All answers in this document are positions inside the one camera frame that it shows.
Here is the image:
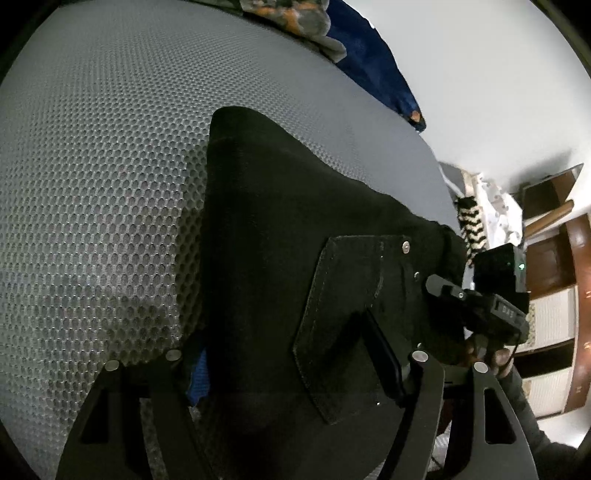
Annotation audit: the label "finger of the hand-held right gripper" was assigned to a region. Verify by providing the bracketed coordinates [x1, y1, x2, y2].
[425, 274, 471, 304]

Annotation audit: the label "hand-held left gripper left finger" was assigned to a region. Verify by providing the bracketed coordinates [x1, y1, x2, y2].
[55, 348, 219, 480]

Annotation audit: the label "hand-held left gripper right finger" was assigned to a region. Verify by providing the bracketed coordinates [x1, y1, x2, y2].
[364, 311, 542, 480]

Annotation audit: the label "black pants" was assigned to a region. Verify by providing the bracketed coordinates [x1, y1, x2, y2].
[180, 106, 471, 480]

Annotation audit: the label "person's right forearm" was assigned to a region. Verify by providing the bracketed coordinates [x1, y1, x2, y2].
[498, 368, 585, 480]

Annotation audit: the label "person's right hand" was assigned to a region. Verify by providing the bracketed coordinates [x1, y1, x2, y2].
[463, 333, 514, 380]

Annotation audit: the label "black beige zigzag cloth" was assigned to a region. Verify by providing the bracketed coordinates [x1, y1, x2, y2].
[454, 196, 489, 267]

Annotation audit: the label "brown wooden cabinet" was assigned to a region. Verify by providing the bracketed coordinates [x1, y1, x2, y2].
[510, 163, 591, 418]

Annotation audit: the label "white speckled cloth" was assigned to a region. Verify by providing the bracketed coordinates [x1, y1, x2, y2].
[475, 173, 526, 251]

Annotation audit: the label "grey cloth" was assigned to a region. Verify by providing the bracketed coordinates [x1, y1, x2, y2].
[438, 161, 467, 199]

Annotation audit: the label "grey mesh mat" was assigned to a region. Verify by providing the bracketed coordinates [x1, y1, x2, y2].
[0, 0, 457, 480]

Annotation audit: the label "blue printed blanket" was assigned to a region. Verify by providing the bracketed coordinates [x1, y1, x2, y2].
[239, 0, 428, 134]

